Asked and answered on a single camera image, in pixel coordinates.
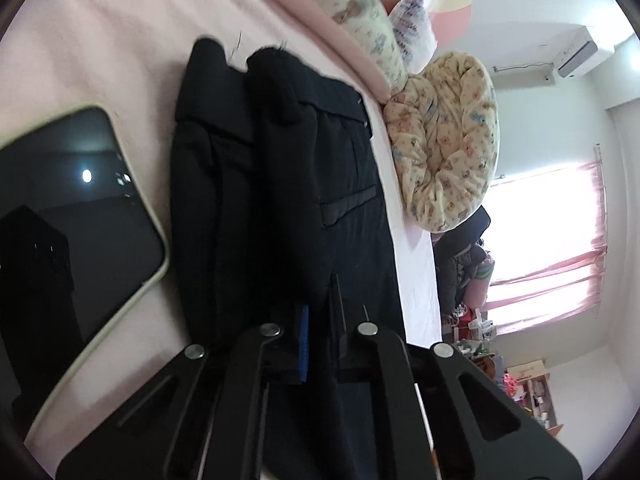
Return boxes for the black pants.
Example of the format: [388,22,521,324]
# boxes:
[170,38,405,479]

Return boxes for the pink bookshelf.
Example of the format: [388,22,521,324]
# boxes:
[506,360,563,437]

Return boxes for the dark clothes pile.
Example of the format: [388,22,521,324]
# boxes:
[434,206,491,316]

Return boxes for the pink curtain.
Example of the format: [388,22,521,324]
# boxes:
[483,162,608,335]

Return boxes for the smartphone in beige case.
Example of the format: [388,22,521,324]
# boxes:
[1,106,166,437]

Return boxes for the rolled floral quilt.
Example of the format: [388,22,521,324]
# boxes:
[383,52,500,234]

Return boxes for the pink bed sheet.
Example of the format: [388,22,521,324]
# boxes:
[1,0,362,472]

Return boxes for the white air conditioner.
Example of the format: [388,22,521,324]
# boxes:
[553,27,615,78]

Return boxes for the purple patterned pillow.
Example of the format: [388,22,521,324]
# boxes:
[390,0,437,74]

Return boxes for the long floral pillow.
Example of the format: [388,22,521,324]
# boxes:
[234,0,410,102]

